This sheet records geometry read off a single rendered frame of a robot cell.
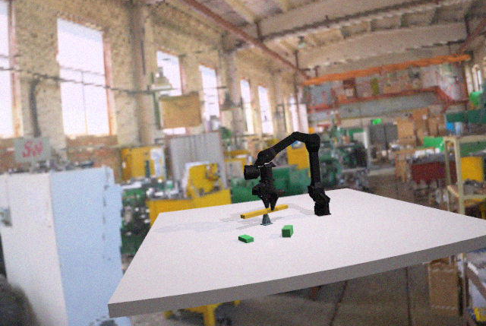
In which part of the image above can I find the yellow bar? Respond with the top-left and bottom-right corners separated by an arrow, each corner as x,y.
241,204 -> 289,219

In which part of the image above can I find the green rectangular block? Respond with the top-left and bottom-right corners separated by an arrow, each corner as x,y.
238,235 -> 254,243
281,225 -> 293,238

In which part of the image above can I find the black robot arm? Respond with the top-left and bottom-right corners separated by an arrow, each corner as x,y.
244,131 -> 331,217

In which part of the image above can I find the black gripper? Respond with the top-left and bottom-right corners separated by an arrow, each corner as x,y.
258,177 -> 286,210

